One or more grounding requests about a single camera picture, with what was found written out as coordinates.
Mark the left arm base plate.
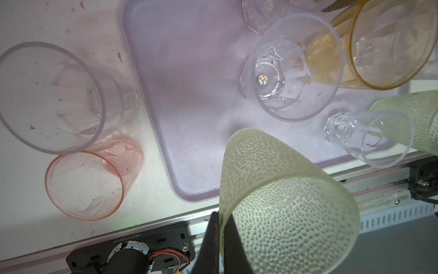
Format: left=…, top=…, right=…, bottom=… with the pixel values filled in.
left=66, top=223, right=195, bottom=274

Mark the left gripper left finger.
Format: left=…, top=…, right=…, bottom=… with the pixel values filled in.
left=191, top=212, right=220, bottom=274

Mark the yellow smooth cup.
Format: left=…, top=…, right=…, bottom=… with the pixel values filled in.
left=306, top=0, right=438, bottom=91

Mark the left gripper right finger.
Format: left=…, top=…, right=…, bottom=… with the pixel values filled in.
left=223, top=215, right=253, bottom=274

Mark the clear tumbler back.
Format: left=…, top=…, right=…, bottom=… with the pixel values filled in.
left=240, top=13, right=345, bottom=123

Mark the pink cup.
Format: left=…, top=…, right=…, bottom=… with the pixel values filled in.
left=44, top=138, right=145, bottom=221

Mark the small clear glass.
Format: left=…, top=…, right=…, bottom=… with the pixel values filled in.
left=324, top=111, right=415, bottom=169

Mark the clear faceted glass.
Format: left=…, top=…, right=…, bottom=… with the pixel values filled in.
left=242, top=0, right=335, bottom=34

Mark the tall pale green cup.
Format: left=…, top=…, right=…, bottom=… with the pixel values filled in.
left=219, top=129, right=360, bottom=274

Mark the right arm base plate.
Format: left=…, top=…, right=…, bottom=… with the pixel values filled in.
left=408, top=156, right=438, bottom=205

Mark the lavender plastic tray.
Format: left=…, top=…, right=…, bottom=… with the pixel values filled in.
left=121, top=1, right=410, bottom=202

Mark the pale green textured cup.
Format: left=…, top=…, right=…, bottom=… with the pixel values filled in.
left=369, top=90, right=438, bottom=156

